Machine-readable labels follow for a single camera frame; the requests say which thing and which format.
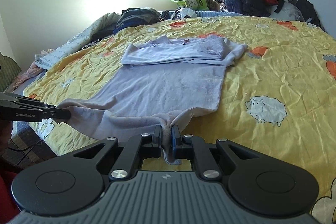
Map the pile of dark folded clothes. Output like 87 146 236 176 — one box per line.
114 7 160 33

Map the yellow printed quilt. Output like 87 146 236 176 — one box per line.
14 16 336 216

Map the white plastic bag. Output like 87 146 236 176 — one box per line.
175 7 196 18

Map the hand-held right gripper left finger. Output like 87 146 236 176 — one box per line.
71 125 162 180

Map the pink cloth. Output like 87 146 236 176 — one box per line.
13 61 44 85

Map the light blue long-sleeve shirt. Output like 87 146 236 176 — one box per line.
56 35 248 165

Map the blue knitted blanket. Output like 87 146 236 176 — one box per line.
194 10 244 20

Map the checkered cloth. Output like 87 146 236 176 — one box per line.
214 0 226 13

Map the black floor cable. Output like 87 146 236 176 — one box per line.
8 141 42 161

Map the navy padded jacket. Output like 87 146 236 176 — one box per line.
223 0 271 17

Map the clear plastic bedding bag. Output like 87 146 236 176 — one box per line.
270 2 305 22

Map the green padded headboard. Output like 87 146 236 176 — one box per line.
0 52 21 93

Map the black backpack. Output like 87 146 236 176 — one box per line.
295 0 322 28

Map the light grey quilt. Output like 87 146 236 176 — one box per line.
35 13 124 69

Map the green plastic chair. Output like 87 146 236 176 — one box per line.
169 0 208 10

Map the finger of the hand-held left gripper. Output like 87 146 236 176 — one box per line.
39 105 72 120

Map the black-and-white striped cloth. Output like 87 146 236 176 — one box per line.
80 39 103 51

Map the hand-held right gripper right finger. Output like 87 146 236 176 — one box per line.
171 126 265 180

